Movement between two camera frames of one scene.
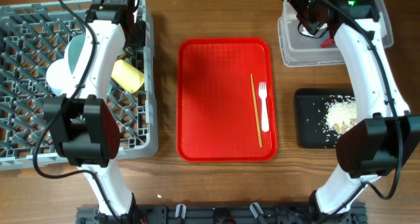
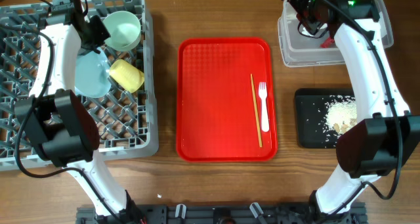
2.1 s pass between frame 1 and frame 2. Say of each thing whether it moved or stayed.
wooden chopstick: stayed
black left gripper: moved
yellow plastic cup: stayed
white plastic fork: stayed
